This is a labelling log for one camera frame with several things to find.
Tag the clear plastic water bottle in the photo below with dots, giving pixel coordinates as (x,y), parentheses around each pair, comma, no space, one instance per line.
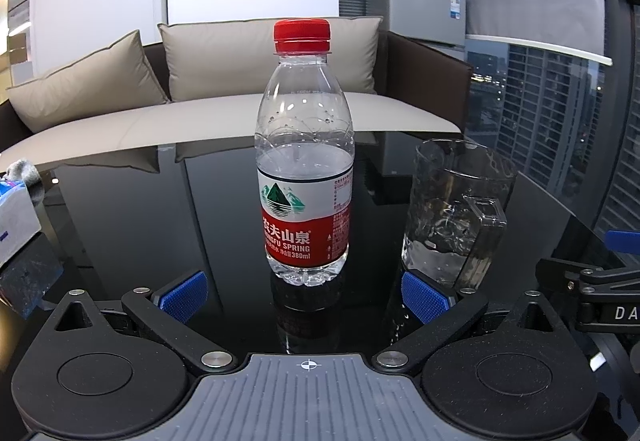
(305,181)

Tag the grey crumpled cloth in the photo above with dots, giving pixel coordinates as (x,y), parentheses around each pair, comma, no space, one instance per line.
(22,171)

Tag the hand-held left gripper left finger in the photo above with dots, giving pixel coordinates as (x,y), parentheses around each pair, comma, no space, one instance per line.
(183,297)

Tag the beige sofa side cushion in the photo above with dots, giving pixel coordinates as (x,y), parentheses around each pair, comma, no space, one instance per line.
(85,86)

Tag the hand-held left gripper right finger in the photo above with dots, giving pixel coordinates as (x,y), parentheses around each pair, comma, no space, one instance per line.
(425,301)

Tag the grey small fridge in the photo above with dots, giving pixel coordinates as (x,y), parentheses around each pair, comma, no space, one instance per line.
(415,11)

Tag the beige sofa back cushion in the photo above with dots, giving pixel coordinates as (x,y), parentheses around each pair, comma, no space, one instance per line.
(220,61)

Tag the blue and white tissue box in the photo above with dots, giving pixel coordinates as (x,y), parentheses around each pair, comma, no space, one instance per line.
(17,221)

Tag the red bottle cap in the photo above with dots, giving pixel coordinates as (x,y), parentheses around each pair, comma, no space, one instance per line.
(302,36)

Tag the clear glass mug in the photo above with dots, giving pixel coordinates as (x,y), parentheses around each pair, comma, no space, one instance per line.
(457,216)

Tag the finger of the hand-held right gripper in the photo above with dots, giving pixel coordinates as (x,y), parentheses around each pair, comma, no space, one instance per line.
(625,241)
(575,273)

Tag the brown and beige sofa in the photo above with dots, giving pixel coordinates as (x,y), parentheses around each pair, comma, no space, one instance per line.
(280,116)

